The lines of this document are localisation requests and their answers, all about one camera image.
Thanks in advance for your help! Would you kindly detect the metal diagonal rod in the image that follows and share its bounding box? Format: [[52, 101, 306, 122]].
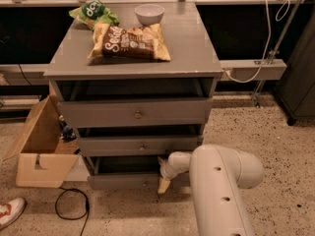
[[251, 0, 310, 109]]

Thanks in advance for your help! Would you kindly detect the white red sneaker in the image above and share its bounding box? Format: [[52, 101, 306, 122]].
[[0, 198, 27, 230]]

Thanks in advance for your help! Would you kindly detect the grey middle drawer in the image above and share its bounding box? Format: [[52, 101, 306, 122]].
[[78, 135, 203, 156]]

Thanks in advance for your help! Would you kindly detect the brown yellow snack bag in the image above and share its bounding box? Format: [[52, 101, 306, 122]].
[[90, 23, 170, 61]]

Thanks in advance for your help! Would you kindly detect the dark grey side cabinet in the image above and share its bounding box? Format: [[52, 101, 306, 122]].
[[275, 13, 315, 126]]

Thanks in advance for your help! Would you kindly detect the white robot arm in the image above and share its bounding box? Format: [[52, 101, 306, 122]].
[[157, 145, 264, 236]]

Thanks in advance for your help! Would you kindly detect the grey drawer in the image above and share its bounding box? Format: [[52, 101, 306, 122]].
[[86, 155, 160, 190], [58, 98, 211, 128], [78, 135, 203, 156]]

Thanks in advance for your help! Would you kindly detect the black floor cable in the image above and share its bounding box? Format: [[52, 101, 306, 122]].
[[54, 187, 92, 236]]

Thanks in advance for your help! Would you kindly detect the white hanging cable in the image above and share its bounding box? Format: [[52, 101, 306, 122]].
[[223, 0, 303, 85]]

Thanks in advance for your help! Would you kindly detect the grey drawer cabinet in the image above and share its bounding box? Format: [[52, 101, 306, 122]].
[[43, 1, 223, 183]]

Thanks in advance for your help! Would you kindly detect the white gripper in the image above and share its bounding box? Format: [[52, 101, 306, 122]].
[[157, 156, 178, 194]]

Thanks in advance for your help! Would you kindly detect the green chip bag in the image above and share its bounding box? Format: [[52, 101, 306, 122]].
[[69, 0, 119, 30]]

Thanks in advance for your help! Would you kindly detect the grey top drawer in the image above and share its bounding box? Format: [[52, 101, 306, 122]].
[[58, 98, 211, 128]]

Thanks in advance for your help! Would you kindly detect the white bowl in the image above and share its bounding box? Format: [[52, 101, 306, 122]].
[[135, 4, 164, 26]]

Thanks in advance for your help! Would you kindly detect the grey bottom drawer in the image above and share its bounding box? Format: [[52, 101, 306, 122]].
[[86, 155, 160, 190]]

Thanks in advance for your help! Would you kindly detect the open cardboard box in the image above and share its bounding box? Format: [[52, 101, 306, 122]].
[[4, 96, 79, 188]]

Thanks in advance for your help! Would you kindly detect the blue toy figure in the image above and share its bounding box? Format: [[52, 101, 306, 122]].
[[58, 115, 76, 141]]

